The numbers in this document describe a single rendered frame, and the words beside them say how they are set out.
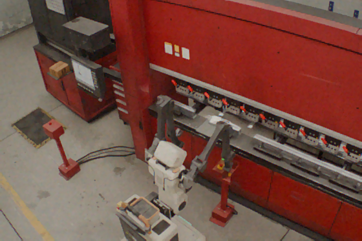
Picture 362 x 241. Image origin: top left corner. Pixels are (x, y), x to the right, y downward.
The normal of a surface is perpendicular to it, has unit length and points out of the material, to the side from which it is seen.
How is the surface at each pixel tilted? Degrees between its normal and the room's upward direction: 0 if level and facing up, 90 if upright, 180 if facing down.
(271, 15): 90
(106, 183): 0
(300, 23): 90
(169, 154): 48
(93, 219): 0
